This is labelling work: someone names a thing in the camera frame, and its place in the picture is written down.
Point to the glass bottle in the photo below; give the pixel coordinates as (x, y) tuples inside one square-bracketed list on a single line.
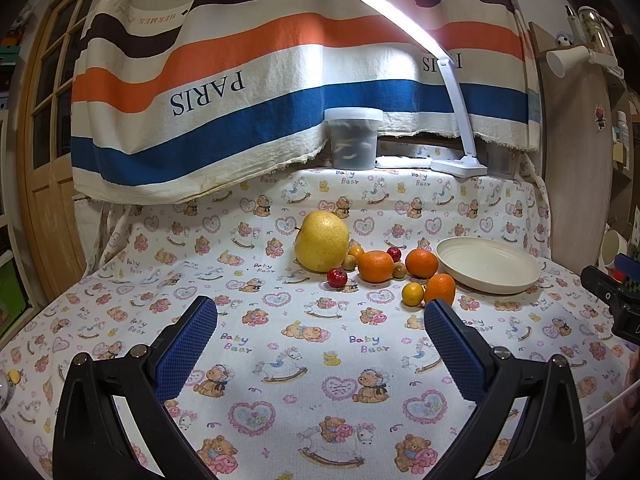
[(595, 30)]

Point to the large yellow pomelo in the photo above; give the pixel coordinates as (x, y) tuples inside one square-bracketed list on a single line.
[(322, 240)]

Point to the small yellow kumquat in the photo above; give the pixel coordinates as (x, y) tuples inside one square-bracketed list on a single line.
[(412, 294)]

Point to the orange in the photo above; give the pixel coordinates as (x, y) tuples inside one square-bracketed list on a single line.
[(440, 287), (422, 263), (376, 266)]

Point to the green box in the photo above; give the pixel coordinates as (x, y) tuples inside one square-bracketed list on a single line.
[(10, 285)]

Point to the brown longan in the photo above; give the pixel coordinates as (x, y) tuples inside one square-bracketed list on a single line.
[(399, 270), (348, 262)]

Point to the translucent plastic container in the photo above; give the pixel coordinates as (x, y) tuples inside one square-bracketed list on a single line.
[(352, 145)]

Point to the cream plate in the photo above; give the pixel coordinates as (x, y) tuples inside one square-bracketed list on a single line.
[(490, 265)]

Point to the white spot lamp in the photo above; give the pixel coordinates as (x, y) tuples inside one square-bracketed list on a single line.
[(565, 60)]

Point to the small orange kumquat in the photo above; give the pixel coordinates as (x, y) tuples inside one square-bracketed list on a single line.
[(356, 251)]

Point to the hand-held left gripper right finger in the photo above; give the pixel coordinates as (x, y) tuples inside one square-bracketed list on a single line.
[(455, 350)]

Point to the striped hanging cloth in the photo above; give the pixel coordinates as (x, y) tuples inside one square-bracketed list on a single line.
[(250, 125)]

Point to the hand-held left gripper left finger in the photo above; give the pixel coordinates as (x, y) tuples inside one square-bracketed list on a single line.
[(185, 345)]

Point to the small red fruit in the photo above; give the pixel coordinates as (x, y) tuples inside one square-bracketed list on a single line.
[(337, 277), (394, 254)]

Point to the small grey plastic cup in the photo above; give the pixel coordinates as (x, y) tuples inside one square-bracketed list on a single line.
[(500, 160)]

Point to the bear print tablecloth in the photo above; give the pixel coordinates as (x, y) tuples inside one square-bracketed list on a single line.
[(320, 310)]

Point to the white mug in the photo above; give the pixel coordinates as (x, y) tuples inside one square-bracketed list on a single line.
[(612, 250)]

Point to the wooden door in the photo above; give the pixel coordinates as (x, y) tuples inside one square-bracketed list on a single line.
[(45, 185)]

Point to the small sticker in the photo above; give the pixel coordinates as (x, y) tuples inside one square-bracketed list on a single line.
[(600, 117)]

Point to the white plastic bottle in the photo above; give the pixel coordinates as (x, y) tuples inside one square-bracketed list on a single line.
[(621, 130)]

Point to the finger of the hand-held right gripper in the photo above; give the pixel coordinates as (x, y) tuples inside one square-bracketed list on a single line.
[(600, 280), (627, 270)]

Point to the white flat device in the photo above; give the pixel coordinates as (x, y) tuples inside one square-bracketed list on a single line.
[(400, 161)]

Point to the white desk lamp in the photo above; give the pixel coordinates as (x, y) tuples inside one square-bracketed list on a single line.
[(460, 105)]

